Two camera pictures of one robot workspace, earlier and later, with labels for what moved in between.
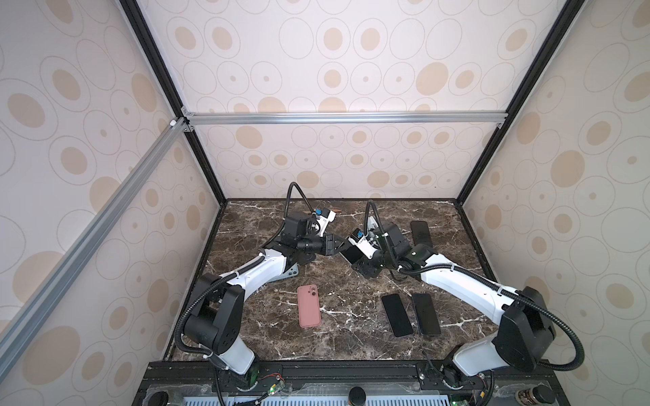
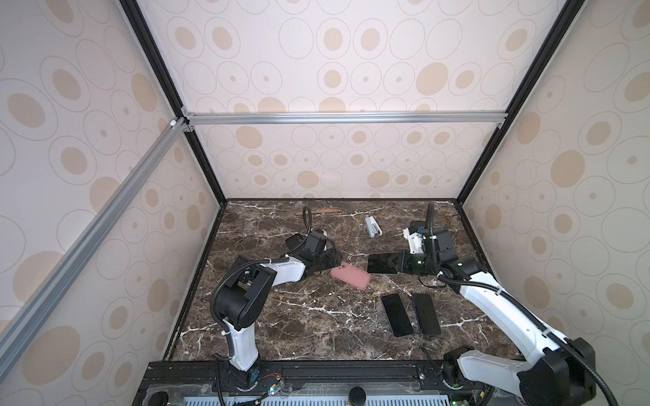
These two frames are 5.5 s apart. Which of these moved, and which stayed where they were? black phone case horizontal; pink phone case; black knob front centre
Moved: pink phone case
Stayed: black phone case horizontal; black knob front centre
